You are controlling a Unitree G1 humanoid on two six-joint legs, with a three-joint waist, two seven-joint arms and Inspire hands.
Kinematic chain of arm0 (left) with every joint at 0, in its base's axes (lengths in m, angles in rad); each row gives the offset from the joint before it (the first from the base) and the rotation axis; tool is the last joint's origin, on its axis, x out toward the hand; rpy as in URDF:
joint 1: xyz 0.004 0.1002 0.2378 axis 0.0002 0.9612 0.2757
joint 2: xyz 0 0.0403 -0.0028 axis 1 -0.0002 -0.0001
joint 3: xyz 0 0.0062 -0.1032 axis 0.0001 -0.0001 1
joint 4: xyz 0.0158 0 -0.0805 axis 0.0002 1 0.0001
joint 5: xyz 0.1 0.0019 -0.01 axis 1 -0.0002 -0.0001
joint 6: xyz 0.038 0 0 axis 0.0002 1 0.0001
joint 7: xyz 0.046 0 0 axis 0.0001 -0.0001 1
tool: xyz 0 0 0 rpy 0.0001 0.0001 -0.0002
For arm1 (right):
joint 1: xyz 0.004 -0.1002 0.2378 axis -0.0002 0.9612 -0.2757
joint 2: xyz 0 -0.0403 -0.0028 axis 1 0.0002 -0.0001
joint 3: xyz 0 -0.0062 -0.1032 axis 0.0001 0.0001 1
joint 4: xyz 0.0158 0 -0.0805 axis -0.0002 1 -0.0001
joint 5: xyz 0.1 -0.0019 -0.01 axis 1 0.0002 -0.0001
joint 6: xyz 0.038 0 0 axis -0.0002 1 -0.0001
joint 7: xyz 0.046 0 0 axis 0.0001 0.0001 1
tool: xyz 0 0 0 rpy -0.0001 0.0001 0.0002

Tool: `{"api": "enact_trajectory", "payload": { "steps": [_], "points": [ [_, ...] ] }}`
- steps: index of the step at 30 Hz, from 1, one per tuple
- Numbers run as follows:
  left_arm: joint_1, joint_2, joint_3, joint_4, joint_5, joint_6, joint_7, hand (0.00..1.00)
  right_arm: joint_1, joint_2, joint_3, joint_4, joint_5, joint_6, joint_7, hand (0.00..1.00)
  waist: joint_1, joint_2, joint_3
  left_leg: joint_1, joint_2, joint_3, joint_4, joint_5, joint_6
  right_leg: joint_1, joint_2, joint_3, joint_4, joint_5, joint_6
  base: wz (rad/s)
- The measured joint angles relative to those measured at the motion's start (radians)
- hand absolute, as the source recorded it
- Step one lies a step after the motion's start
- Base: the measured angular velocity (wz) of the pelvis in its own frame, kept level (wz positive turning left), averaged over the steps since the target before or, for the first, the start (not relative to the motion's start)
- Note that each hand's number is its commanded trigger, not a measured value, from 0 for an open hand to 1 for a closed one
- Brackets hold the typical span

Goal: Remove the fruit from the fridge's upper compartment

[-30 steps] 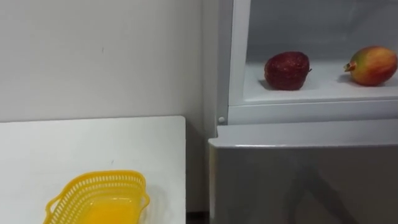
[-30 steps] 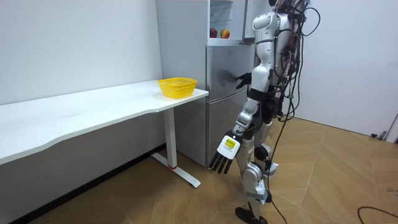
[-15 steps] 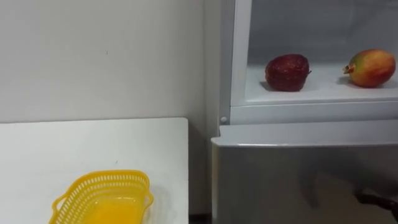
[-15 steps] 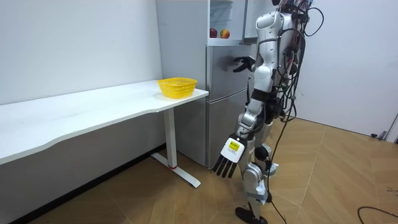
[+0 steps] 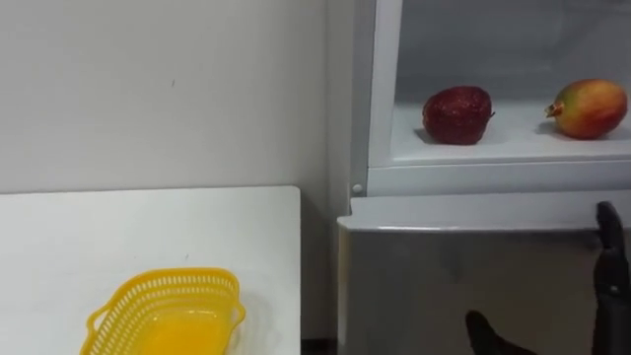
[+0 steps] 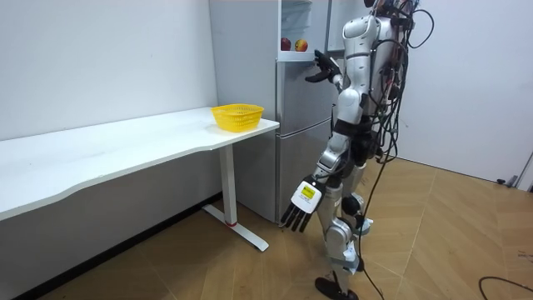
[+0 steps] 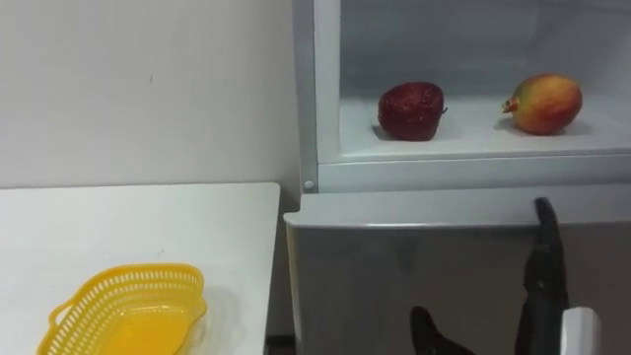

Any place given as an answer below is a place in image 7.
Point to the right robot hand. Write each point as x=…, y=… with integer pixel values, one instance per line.
x=542, y=296

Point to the grey fridge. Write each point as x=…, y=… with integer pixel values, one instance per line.
x=443, y=256

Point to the yellow plastic basket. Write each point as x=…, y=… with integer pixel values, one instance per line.
x=128, y=315

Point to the white table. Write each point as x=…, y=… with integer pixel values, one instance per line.
x=123, y=232

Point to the dark red apple soft toy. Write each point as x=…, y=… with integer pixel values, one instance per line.
x=410, y=111

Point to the red yellow pomegranate soft toy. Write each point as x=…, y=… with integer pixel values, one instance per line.
x=544, y=103

